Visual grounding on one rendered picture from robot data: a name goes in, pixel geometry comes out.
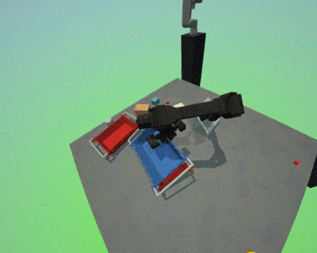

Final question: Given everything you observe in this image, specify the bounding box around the small teal block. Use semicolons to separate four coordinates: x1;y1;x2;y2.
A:
151;97;159;106

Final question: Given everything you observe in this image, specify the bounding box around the tan rectangular block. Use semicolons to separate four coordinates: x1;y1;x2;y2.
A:
134;104;151;115

